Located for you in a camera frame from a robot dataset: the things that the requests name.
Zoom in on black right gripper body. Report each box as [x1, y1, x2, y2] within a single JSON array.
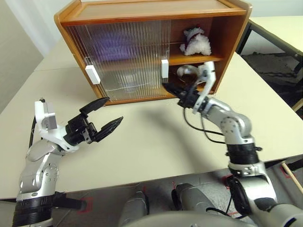
[[177, 87, 202, 110]]

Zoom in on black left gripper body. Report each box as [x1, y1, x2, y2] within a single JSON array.
[[64, 113, 99, 145]]

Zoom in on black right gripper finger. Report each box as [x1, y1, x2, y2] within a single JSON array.
[[162, 84, 183, 100], [162, 82, 188, 95]]

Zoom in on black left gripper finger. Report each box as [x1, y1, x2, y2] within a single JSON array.
[[94, 115, 125, 143], [79, 96, 111, 115]]

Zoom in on metal bowl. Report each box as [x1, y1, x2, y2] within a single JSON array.
[[176, 64, 202, 84]]

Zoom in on white door handle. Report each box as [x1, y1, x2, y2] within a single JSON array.
[[84, 64, 101, 85], [161, 59, 169, 79]]

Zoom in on white plush snowman toy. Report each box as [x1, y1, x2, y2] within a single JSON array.
[[178, 24, 212, 56]]

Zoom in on ribbed glass sliding door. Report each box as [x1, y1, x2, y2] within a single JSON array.
[[85, 19, 172, 101], [64, 22, 166, 103]]

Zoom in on purple tissue pack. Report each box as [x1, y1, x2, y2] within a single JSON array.
[[91, 28, 136, 63]]

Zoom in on wooden cabinet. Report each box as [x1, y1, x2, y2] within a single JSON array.
[[53, 0, 254, 106]]

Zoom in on black table leg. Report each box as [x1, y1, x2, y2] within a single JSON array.
[[53, 191, 88, 211]]

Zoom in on grey round robot leg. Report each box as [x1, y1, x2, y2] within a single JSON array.
[[171, 183, 214, 214], [117, 190, 150, 227]]

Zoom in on grey robot torso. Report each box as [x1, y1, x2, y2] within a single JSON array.
[[115, 210, 257, 227]]

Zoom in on wooden stick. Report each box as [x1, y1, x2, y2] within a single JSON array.
[[280, 160, 303, 194]]

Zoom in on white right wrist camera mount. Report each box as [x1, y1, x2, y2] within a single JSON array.
[[192, 61, 217, 115]]

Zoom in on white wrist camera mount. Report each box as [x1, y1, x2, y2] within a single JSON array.
[[192, 61, 217, 115], [34, 100, 80, 153]]

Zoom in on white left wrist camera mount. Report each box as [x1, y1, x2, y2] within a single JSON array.
[[34, 100, 80, 153]]

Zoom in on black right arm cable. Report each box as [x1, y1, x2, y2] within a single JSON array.
[[182, 107, 229, 145]]

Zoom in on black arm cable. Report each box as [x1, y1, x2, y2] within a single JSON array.
[[29, 116, 40, 148], [182, 107, 229, 145]]

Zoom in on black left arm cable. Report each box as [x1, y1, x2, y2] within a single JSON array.
[[29, 116, 40, 148]]

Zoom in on beige table with black frame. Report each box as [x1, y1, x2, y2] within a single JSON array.
[[235, 16, 303, 119]]

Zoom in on black floor cable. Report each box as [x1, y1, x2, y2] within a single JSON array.
[[205, 196, 245, 218]]

